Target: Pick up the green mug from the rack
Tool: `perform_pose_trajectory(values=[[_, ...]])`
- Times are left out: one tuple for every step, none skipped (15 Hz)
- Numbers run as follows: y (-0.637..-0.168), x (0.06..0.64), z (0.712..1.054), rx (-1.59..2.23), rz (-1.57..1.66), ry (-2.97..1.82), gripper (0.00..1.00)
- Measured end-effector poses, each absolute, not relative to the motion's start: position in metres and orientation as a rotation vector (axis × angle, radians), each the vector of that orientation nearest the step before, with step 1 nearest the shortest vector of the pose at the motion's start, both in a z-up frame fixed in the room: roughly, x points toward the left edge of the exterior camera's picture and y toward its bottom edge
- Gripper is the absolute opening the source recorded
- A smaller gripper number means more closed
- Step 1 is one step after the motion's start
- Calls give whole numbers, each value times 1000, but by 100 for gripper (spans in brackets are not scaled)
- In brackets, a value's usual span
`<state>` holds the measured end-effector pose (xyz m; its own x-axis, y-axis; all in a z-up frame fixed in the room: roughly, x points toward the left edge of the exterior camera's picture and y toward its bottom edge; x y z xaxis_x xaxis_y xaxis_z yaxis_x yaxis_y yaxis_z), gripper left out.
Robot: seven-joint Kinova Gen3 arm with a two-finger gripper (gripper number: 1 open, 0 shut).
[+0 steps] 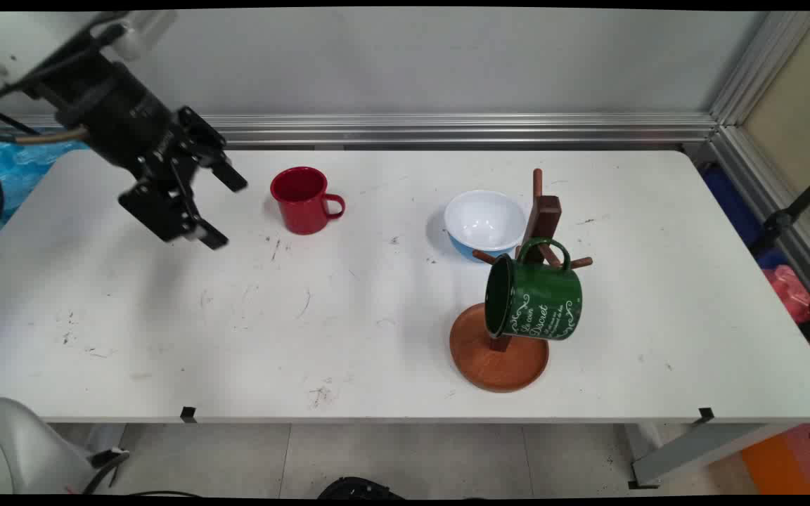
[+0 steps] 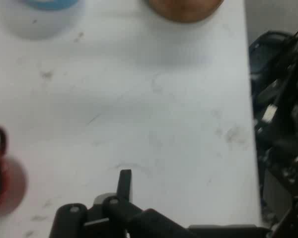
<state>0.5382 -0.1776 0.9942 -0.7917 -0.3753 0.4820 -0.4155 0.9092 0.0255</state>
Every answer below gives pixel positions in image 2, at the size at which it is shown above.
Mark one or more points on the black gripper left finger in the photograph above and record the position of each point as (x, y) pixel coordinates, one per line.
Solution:
(125, 183)

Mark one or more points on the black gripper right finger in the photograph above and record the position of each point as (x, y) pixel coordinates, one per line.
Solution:
(226, 231)

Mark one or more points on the red mug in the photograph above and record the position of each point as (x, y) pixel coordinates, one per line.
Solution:
(5, 181)

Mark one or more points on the black equipment pile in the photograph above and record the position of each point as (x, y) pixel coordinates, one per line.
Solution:
(283, 124)

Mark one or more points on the white bowl with blue band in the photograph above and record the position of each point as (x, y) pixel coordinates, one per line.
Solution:
(39, 22)

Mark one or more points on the wooden mug tree stand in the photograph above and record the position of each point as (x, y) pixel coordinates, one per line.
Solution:
(186, 11)

